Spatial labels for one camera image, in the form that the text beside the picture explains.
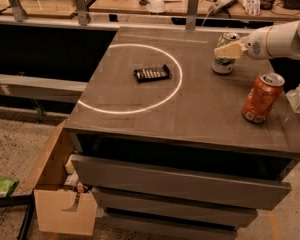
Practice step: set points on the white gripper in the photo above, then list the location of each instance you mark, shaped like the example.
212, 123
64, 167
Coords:
255, 46

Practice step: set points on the green white 7up can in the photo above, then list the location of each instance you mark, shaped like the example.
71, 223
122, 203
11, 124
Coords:
221, 65

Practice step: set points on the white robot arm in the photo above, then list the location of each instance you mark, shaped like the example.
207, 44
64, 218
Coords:
275, 41

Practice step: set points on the orange soda can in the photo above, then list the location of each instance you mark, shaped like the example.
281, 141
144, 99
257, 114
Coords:
265, 91

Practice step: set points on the grey power strip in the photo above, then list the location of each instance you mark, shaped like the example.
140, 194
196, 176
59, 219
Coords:
217, 6

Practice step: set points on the white striped packet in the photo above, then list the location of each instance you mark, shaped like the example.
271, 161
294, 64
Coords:
251, 7

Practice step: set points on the black mesh cup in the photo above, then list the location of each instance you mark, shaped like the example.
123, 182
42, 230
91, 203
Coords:
266, 4

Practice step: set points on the hand sanitizer bottle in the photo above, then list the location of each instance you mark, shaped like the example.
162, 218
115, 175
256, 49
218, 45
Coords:
293, 97

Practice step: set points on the white bowl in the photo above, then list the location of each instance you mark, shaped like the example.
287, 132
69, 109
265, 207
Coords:
156, 6

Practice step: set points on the grey top drawer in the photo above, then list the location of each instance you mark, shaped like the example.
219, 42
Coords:
169, 182

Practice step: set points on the grey drawer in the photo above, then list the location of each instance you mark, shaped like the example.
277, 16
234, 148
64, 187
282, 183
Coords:
167, 228
174, 207
169, 182

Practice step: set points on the grey middle drawer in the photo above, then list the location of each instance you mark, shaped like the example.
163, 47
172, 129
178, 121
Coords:
174, 207

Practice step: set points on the grey bottom drawer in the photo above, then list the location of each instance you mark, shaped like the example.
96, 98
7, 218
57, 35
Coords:
167, 228

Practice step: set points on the cardboard box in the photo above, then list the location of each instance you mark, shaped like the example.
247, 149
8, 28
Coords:
58, 208

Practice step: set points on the green package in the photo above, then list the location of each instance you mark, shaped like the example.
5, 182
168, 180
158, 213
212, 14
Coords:
7, 186

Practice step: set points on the metal bracket right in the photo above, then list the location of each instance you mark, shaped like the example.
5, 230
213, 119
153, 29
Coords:
191, 14

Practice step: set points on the metal bracket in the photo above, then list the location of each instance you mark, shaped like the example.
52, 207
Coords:
191, 14
17, 10
82, 13

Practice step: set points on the metal bracket middle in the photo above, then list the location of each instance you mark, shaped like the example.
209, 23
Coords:
82, 13

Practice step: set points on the metal bracket left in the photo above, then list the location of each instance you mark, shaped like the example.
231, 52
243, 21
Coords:
17, 10

